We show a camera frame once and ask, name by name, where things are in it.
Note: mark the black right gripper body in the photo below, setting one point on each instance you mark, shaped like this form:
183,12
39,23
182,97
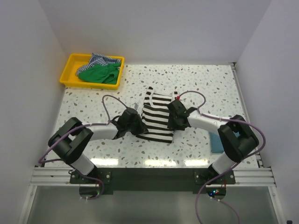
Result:
173,122

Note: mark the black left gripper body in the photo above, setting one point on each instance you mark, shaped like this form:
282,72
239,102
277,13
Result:
136,127

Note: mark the black white striped tank top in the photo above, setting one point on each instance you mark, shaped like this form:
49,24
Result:
155,116

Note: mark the blue ribbed tank top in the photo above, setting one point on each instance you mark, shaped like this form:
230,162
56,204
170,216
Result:
216,144

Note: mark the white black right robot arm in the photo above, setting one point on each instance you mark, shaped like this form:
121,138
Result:
235,134

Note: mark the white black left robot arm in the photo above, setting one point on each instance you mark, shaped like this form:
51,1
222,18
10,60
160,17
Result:
71,139

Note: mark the blue white striped tank top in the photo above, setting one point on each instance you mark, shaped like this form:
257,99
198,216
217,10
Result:
95,59

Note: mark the green garment in tray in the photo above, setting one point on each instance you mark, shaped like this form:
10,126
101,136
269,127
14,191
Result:
101,74

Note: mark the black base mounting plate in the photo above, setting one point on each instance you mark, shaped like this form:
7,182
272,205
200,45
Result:
140,179

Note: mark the yellow plastic tray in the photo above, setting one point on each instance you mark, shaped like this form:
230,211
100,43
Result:
76,60

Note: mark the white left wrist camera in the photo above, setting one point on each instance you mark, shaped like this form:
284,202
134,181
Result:
135,106

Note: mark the aluminium frame rail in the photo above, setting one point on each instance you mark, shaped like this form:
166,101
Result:
245,177

